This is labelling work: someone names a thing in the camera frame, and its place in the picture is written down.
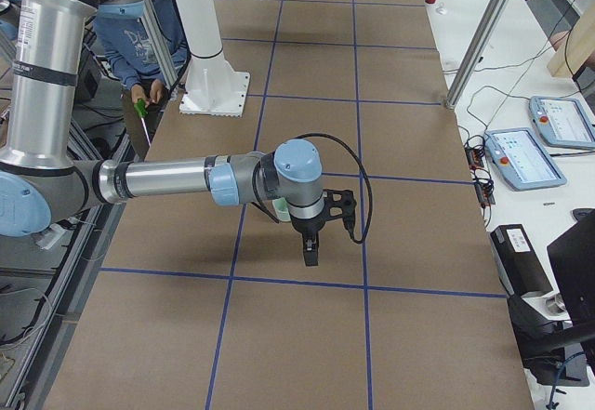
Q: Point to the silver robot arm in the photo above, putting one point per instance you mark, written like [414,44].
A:
[41,184]

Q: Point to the far blue teach pendant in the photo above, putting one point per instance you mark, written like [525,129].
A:
[562,122]

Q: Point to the black orange connector strip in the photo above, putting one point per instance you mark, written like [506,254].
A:
[481,176]

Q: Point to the white power strip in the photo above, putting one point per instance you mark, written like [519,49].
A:
[47,238]

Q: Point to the green cup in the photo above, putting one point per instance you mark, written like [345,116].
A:
[281,211]

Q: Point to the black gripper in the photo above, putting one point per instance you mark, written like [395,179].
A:
[307,228]

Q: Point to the blue teach pendant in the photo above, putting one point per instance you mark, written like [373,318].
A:
[562,122]
[522,161]

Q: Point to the person in blue hoodie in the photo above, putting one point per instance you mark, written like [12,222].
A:
[131,55]

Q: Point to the black computer mouse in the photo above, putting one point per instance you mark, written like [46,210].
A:
[582,212]

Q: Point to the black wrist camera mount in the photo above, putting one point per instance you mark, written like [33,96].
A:
[340,204]

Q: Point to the near blue teach pendant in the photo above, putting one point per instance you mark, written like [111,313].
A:
[522,161]

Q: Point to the aluminium frame cart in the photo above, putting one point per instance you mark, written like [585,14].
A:
[43,292]

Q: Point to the aluminium frame post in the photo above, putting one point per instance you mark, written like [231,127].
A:
[488,22]

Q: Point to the black box with label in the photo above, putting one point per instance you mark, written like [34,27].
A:
[519,268]

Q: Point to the black monitor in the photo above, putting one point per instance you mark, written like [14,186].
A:
[571,257]

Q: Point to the wooden board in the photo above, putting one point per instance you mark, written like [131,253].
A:
[576,49]

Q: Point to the white camera stand column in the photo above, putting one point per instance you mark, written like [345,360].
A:
[212,86]

